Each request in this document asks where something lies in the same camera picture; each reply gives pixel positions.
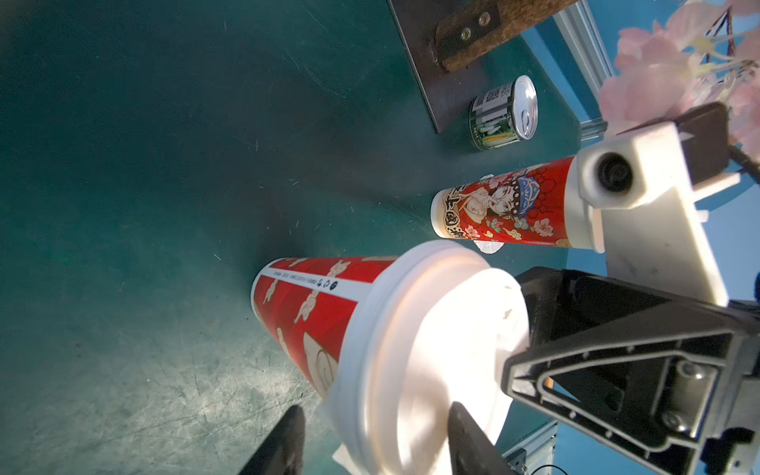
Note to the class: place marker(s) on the red paper cup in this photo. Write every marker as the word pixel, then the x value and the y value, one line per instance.
pixel 307 303
pixel 538 205

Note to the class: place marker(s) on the pink cherry blossom tree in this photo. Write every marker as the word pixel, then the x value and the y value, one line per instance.
pixel 672 68

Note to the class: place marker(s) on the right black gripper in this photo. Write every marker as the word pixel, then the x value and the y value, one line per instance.
pixel 668 381

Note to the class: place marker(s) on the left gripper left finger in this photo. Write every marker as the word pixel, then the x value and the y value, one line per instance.
pixel 281 453

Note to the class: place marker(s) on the white cup lid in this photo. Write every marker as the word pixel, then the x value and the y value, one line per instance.
pixel 436 328

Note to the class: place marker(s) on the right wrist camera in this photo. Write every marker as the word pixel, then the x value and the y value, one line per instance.
pixel 643 187

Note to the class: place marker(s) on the tree metal base plate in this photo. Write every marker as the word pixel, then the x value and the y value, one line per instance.
pixel 447 94

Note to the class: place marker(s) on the aluminium frame bars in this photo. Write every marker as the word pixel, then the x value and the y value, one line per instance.
pixel 578 29

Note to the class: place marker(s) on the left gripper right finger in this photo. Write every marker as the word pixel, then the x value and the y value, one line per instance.
pixel 471 452

